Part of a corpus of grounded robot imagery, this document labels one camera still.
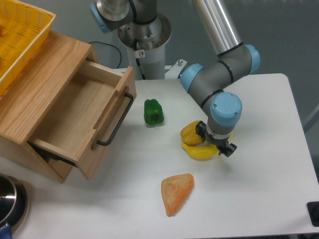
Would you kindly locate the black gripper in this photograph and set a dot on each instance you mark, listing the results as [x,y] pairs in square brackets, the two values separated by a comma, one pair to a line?
[219,140]

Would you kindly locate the yellow banana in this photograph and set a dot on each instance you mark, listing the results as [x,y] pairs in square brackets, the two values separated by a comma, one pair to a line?
[200,152]

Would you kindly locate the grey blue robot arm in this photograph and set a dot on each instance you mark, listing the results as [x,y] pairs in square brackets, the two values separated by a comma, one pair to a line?
[205,85]

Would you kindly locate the yellow bell pepper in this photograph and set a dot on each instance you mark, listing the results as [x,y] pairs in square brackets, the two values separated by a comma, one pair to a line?
[189,136]

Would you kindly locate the orange triangular bread slice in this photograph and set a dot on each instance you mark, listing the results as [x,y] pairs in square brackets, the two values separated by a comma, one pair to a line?
[175,190]

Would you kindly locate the green bell pepper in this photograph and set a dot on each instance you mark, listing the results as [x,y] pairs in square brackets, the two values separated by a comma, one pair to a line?
[153,113]

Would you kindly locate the open wooden drawer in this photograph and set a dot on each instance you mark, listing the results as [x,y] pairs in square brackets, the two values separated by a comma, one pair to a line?
[87,110]

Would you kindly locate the wooden drawer cabinet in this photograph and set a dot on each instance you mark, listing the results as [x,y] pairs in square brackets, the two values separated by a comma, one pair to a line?
[31,96]

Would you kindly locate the yellow plastic basket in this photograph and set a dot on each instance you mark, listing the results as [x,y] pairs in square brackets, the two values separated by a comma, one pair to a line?
[23,30]

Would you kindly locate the white mounting bracket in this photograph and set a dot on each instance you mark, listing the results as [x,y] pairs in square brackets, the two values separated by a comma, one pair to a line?
[175,71]

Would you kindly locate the black drawer handle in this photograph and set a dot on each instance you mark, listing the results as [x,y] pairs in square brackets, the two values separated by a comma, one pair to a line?
[120,121]

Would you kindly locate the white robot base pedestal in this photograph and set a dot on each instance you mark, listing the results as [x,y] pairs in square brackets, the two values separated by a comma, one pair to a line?
[146,47]

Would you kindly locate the steel pot with blue handle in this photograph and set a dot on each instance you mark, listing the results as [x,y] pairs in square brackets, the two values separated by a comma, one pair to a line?
[14,204]

